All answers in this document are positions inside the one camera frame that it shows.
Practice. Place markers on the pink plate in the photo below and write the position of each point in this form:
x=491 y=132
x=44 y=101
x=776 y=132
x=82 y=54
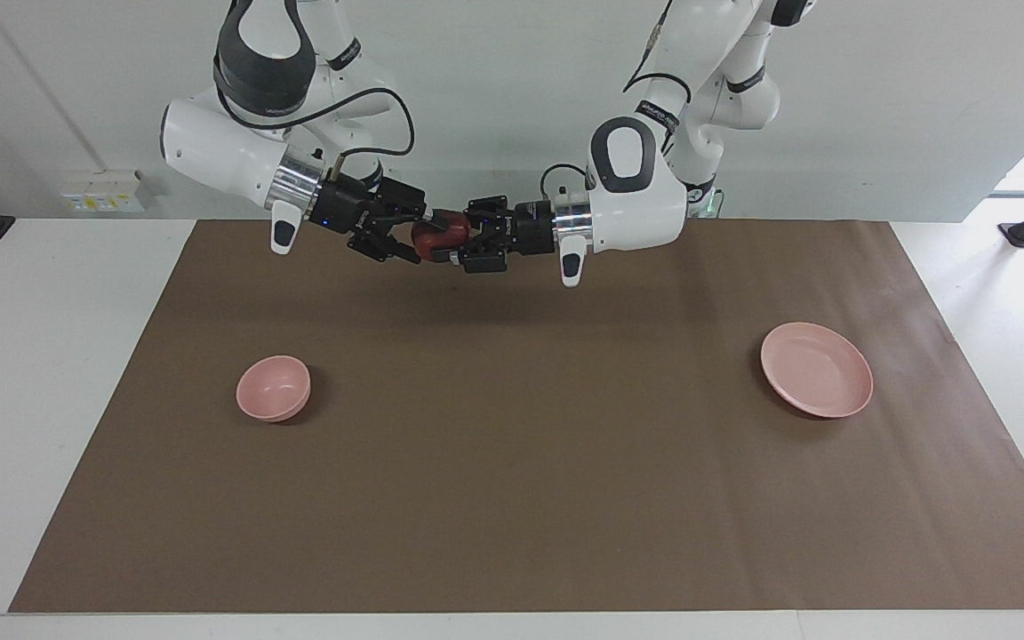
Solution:
x=819 y=369

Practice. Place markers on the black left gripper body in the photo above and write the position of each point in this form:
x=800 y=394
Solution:
x=532 y=229

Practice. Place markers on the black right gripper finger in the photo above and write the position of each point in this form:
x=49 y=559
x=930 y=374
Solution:
x=379 y=244
x=405 y=200

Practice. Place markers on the dark red apple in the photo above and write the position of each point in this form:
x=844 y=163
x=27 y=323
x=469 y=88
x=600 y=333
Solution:
x=441 y=236

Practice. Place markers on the white wall socket box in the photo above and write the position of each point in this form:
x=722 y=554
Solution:
x=94 y=191

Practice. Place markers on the pink bowl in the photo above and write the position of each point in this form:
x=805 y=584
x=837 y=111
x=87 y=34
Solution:
x=272 y=387

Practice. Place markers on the brown table mat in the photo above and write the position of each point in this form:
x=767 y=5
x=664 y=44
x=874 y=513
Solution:
x=512 y=427

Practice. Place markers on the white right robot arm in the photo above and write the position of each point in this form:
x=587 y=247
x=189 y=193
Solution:
x=210 y=151

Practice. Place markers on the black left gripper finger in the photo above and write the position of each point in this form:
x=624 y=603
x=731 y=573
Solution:
x=487 y=213
x=484 y=256

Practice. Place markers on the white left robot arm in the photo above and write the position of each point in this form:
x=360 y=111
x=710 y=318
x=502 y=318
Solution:
x=636 y=213

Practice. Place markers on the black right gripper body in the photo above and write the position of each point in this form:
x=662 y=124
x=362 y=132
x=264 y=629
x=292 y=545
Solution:
x=352 y=212

